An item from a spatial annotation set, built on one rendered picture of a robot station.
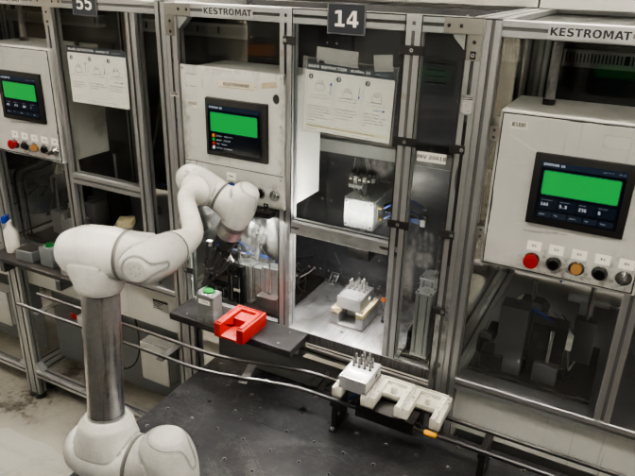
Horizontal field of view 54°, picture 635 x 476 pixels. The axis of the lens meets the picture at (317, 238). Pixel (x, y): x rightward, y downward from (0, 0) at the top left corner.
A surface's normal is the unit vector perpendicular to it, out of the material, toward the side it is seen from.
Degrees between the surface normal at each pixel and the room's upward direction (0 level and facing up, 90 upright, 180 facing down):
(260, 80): 90
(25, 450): 0
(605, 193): 90
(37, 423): 0
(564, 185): 90
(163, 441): 6
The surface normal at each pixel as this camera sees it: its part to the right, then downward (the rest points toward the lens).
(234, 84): -0.47, 0.33
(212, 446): 0.03, -0.92
